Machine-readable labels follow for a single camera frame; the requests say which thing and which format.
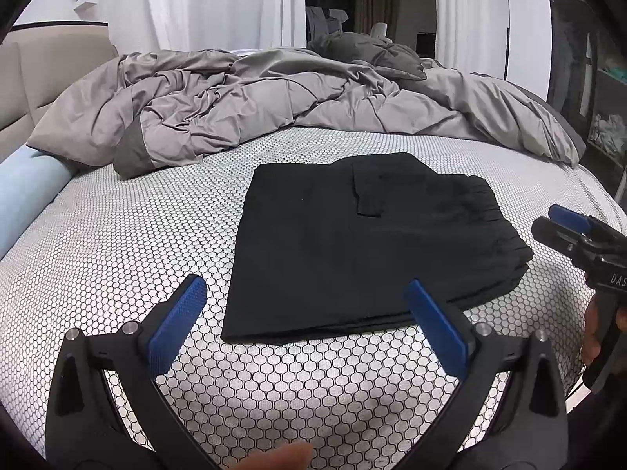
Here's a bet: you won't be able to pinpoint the grey quilted duvet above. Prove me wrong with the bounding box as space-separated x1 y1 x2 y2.
27 44 589 180

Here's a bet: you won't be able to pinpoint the dark shelf unit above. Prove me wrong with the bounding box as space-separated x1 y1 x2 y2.
549 0 627 177

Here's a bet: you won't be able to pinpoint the beige padded headboard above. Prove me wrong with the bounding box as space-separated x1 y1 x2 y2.
0 21 120 160

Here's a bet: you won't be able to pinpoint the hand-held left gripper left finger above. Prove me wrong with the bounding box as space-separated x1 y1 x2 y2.
45 274 216 470

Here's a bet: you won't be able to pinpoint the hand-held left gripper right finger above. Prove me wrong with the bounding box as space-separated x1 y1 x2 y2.
402 279 570 470

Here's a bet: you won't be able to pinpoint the dark grey pillow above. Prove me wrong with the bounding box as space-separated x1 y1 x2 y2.
321 32 428 80

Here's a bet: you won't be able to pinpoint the person's right hand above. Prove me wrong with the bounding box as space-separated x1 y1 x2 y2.
582 298 627 366

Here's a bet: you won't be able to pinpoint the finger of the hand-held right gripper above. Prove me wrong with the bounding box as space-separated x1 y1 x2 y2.
531 218 589 258
549 204 596 237

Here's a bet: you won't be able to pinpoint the white curtain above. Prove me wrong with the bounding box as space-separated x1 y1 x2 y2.
433 0 511 80
73 0 307 56

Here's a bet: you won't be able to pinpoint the brown curtain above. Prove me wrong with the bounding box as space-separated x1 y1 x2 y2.
353 0 397 36

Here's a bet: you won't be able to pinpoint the person's left hand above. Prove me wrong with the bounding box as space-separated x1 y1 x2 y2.
229 442 314 470

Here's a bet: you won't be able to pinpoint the black pants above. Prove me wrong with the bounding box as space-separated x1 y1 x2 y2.
220 152 536 346

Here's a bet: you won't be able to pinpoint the light blue bolster pillow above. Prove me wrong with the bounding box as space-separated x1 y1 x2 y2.
0 149 79 261

